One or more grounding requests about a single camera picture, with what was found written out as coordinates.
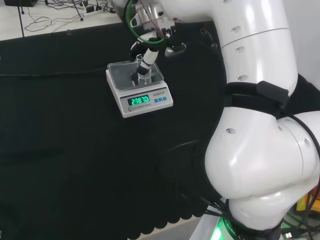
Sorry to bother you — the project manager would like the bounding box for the green cable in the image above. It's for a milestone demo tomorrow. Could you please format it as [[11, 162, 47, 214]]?
[[123, 0, 169, 47]]

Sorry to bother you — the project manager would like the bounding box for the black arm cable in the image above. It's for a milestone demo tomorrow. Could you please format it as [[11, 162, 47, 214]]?
[[273, 107, 320, 153]]

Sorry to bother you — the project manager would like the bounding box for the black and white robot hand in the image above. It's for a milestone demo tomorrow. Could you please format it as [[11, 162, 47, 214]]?
[[128, 21, 188, 79]]

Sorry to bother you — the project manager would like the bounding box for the white power strip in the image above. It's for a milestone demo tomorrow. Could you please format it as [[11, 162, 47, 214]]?
[[79, 6, 112, 18]]

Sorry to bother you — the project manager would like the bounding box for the black balance power cable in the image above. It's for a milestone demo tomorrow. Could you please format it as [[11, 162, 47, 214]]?
[[0, 66, 109, 78]]

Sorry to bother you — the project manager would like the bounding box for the yellow stop button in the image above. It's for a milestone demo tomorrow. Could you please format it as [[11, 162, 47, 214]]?
[[296, 191, 320, 216]]

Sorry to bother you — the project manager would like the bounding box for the black tripod leg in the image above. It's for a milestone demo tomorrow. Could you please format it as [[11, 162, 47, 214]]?
[[71, 0, 85, 22]]

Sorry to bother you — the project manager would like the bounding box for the black equipment box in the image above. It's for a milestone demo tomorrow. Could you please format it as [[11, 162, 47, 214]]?
[[3, 0, 39, 8]]

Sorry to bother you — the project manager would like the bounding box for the black bench cloth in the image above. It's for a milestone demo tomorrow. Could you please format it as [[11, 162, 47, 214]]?
[[0, 19, 320, 240]]

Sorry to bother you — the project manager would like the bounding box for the white electronic balance steel pan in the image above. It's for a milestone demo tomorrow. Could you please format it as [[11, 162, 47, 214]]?
[[105, 60, 174, 119]]

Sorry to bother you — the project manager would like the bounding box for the clear glass beaker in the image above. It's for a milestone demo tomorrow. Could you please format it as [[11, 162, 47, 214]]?
[[130, 54, 154, 87]]

